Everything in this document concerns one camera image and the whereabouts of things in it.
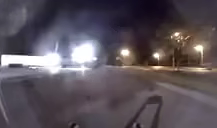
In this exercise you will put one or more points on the street lamp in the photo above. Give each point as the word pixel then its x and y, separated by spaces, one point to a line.
pixel 157 56
pixel 199 50
pixel 125 53

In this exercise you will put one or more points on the robot's own part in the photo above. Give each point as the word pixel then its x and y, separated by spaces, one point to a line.
pixel 74 125

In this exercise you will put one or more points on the bare tree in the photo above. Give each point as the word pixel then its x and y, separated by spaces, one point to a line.
pixel 178 50

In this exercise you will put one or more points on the lit white building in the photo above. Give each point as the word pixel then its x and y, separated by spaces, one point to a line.
pixel 26 60

